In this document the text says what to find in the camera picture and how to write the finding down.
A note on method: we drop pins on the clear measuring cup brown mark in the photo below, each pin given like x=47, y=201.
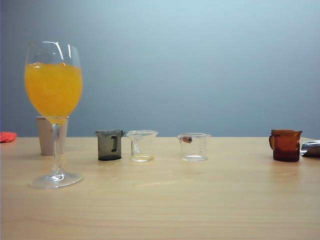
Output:
x=197, y=150

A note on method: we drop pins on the smoky grey measuring cup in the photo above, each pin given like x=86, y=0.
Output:
x=105, y=147

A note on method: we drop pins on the wine glass with orange juice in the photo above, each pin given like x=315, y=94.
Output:
x=53, y=90

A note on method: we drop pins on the white paper cup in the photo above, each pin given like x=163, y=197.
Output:
x=45, y=140

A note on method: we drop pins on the amber measuring cup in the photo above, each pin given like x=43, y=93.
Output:
x=286, y=147

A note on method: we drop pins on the red cloth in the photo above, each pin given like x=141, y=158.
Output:
x=7, y=136

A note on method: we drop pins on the silver foil bag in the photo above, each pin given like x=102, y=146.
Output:
x=312, y=149

